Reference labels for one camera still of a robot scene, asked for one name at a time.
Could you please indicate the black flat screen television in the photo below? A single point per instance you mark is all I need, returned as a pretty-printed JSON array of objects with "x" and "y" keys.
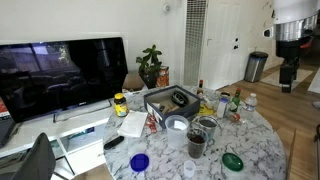
[{"x": 38, "y": 79}]

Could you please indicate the brown hot sauce bottle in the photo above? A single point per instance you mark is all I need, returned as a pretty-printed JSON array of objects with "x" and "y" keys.
[{"x": 200, "y": 88}]

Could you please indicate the orange snack box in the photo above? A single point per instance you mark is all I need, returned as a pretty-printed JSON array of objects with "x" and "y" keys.
[{"x": 163, "y": 78}]

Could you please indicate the large translucent plastic cup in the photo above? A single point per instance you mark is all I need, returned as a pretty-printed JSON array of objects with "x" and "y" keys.
[{"x": 176, "y": 126}]

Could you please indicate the silver metal cup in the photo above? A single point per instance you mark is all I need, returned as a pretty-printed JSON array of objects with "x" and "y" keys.
[{"x": 208, "y": 124}]

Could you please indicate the black remote control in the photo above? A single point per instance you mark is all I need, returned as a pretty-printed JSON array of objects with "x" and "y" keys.
[{"x": 113, "y": 143}]

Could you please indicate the clear water bottle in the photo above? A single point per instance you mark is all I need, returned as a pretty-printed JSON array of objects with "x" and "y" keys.
[{"x": 249, "y": 106}]

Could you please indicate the white tv stand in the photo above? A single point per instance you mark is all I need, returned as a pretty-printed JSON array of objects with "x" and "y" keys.
[{"x": 76, "y": 137}]

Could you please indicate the green glass bottle red cap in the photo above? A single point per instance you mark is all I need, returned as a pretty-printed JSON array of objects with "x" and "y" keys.
[{"x": 235, "y": 101}]

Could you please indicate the green plastic lid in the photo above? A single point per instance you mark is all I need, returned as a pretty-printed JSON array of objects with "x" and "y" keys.
[{"x": 232, "y": 162}]

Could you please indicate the small lying spice bottle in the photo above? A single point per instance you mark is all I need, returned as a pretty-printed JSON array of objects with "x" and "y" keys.
[{"x": 234, "y": 117}]

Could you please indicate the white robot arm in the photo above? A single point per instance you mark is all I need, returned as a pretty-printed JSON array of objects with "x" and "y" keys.
[{"x": 294, "y": 24}]

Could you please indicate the white bottle blue cap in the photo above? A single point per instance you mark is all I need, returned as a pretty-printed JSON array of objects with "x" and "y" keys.
[{"x": 222, "y": 107}]

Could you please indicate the white door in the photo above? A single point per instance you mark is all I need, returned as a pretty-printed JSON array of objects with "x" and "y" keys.
[{"x": 224, "y": 57}]

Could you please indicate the dark grey chair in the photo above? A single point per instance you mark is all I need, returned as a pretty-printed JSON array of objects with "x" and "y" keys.
[{"x": 39, "y": 163}]

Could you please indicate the white paper napkin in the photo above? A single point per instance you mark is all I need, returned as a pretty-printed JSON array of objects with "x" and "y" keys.
[{"x": 133, "y": 124}]

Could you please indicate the brown cardboard box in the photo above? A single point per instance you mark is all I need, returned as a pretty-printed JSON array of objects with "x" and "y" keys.
[{"x": 133, "y": 82}]

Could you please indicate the clear plastic cup with coffee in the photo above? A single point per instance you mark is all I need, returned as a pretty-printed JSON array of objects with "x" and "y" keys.
[{"x": 197, "y": 139}]

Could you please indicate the red snack packet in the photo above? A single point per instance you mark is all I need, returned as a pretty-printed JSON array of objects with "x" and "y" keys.
[{"x": 151, "y": 123}]

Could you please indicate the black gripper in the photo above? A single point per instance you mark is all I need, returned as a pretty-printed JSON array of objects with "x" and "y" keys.
[{"x": 288, "y": 73}]

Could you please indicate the dark blue cardboard box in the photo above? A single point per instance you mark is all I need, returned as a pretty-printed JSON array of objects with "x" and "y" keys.
[{"x": 159, "y": 104}]

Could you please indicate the yellow vitamin bottle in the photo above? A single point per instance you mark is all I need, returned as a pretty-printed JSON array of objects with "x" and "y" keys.
[{"x": 120, "y": 105}]

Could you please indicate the yellow packet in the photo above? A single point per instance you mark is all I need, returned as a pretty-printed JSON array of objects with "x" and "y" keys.
[{"x": 204, "y": 110}]

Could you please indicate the silver trash can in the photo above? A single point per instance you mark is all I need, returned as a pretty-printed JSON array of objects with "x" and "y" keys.
[{"x": 255, "y": 66}]

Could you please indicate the black glasses case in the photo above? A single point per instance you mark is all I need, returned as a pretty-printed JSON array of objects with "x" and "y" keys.
[{"x": 179, "y": 99}]

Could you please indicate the green potted plant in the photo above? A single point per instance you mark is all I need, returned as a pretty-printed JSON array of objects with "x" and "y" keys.
[{"x": 149, "y": 66}]

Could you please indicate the blue plastic lid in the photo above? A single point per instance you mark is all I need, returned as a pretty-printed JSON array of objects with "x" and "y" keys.
[{"x": 139, "y": 162}]

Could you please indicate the open tin can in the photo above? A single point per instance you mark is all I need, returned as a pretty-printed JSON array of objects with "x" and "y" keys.
[{"x": 225, "y": 95}]

